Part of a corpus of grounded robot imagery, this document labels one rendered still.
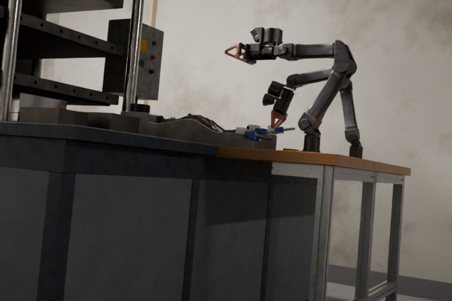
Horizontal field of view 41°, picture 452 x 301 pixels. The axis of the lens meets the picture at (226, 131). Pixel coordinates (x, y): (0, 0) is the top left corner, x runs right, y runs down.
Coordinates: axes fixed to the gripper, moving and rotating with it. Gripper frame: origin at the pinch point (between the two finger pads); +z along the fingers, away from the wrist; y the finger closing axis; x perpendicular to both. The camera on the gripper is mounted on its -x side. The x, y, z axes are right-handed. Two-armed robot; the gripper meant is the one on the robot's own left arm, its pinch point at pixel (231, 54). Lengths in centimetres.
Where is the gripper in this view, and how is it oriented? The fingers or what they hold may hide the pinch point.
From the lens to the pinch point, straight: 255.0
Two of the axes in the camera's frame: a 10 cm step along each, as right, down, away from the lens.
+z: -8.8, -0.3, 4.8
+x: -0.7, 10.0, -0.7
